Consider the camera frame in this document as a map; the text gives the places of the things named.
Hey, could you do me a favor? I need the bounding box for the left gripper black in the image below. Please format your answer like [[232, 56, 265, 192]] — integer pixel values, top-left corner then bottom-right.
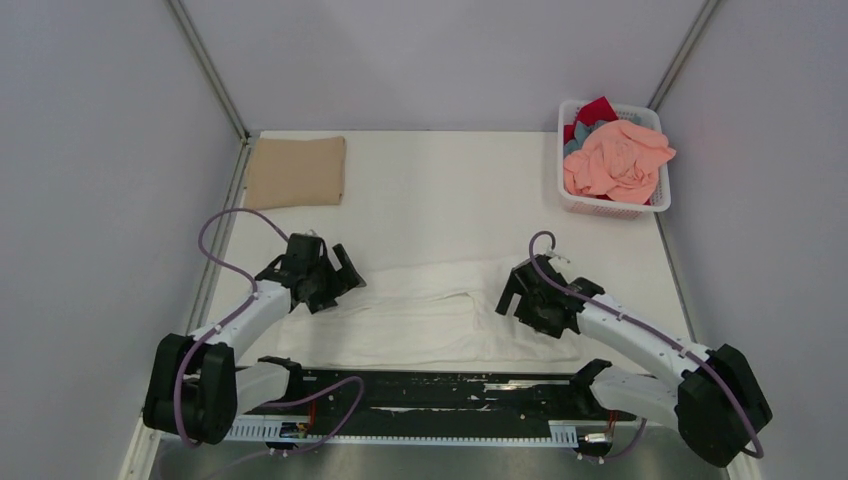
[[306, 243, 366, 313]]

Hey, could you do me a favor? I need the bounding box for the white t shirt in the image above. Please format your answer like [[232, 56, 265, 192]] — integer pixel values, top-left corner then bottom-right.
[[275, 256, 582, 367]]

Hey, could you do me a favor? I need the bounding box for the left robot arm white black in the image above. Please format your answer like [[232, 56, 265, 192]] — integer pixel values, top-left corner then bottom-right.
[[142, 234, 366, 445]]

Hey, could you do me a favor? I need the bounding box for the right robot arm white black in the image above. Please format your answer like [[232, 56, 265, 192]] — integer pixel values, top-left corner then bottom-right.
[[495, 254, 773, 467]]

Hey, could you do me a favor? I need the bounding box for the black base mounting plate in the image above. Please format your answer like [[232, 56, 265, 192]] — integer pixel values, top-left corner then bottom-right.
[[250, 369, 637, 442]]

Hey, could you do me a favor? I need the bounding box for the white plastic laundry basket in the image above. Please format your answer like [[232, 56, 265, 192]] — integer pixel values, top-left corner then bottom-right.
[[555, 100, 671, 219]]

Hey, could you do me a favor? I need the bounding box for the folded tan t shirt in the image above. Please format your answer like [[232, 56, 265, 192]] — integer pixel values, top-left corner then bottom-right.
[[243, 136, 347, 210]]

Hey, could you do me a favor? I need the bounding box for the crumpled salmon pink t shirt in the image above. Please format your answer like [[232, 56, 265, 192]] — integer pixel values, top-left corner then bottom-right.
[[562, 120, 676, 204]]

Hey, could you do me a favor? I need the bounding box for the grey blue t shirt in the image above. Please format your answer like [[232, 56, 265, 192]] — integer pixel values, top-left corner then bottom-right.
[[563, 120, 606, 157]]

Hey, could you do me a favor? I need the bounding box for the red t shirt in basket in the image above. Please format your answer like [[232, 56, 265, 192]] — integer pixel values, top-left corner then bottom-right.
[[563, 96, 619, 143]]

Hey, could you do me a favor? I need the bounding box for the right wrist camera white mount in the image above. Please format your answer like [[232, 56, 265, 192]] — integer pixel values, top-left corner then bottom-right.
[[546, 251, 571, 266]]

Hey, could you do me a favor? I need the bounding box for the white slotted cable duct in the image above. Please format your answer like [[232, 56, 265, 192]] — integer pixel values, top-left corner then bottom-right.
[[228, 419, 578, 448]]

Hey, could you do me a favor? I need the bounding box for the aluminium table edge rail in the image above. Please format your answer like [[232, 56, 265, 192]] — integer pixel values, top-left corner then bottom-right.
[[116, 132, 259, 479]]

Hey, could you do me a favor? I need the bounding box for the left aluminium frame post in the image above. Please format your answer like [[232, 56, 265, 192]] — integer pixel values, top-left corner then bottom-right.
[[164, 0, 251, 144]]

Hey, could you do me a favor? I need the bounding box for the aluminium frame post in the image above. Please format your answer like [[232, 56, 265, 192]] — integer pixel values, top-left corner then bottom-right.
[[164, 0, 251, 144], [647, 0, 724, 110]]

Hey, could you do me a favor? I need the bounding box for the right aluminium frame post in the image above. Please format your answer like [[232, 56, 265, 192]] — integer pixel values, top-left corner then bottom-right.
[[647, 0, 724, 110]]

